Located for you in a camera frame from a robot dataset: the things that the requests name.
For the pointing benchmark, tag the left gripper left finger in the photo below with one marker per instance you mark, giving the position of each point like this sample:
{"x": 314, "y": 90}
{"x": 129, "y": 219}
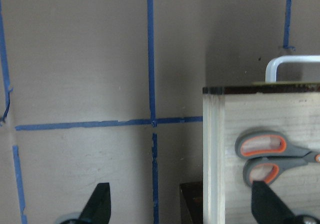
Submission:
{"x": 98, "y": 207}

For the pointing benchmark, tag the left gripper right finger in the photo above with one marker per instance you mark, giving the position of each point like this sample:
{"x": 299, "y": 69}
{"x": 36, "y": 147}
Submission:
{"x": 267, "y": 207}

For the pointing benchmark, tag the orange grey scissors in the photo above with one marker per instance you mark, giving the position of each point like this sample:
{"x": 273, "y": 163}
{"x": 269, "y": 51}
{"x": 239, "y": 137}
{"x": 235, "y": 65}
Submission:
{"x": 268, "y": 154}

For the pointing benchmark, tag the wooden drawer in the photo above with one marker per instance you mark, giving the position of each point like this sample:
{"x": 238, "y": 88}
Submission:
{"x": 292, "y": 109}

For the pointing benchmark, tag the dark brown cabinet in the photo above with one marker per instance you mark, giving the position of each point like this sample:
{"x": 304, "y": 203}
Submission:
{"x": 191, "y": 202}

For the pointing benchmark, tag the white drawer handle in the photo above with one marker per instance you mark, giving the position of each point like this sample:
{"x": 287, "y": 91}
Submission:
{"x": 272, "y": 67}

